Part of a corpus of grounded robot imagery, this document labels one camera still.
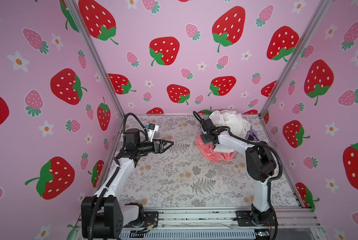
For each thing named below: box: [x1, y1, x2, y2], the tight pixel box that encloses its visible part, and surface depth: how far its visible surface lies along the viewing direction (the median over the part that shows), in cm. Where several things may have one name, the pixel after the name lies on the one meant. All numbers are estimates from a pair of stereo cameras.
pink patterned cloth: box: [196, 134, 237, 163], surface depth 97 cm
